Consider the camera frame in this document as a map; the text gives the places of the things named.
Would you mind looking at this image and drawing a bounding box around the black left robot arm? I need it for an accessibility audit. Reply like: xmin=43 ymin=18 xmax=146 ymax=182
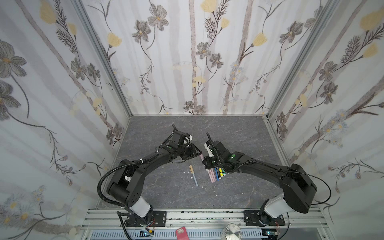
xmin=97 ymin=125 xmax=202 ymax=225

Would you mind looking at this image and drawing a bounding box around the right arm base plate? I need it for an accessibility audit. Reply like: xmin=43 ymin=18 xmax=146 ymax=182
xmin=243 ymin=211 xmax=286 ymax=227

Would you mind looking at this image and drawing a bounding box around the green capped pink pen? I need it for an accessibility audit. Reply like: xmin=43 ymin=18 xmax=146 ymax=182
xmin=207 ymin=170 xmax=213 ymax=183

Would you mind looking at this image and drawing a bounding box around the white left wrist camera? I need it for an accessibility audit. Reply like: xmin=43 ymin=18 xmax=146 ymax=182
xmin=184 ymin=135 xmax=193 ymax=147

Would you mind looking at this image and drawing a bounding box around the pink object at front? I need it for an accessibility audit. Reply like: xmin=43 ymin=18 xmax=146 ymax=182
xmin=175 ymin=227 xmax=189 ymax=240

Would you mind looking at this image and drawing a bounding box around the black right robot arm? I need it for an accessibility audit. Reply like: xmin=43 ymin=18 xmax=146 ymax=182
xmin=203 ymin=137 xmax=318 ymax=227

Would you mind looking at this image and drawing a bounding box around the aluminium front rail frame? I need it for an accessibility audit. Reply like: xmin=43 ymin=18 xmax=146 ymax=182
xmin=78 ymin=208 xmax=334 ymax=240

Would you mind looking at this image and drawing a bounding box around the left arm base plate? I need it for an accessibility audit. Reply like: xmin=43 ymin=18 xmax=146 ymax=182
xmin=123 ymin=211 xmax=167 ymax=228

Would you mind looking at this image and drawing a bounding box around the shiny metal round object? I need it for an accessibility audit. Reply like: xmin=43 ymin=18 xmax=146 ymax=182
xmin=221 ymin=224 xmax=243 ymax=240

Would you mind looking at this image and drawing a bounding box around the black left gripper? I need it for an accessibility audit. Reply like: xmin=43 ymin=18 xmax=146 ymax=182
xmin=176 ymin=143 xmax=203 ymax=159

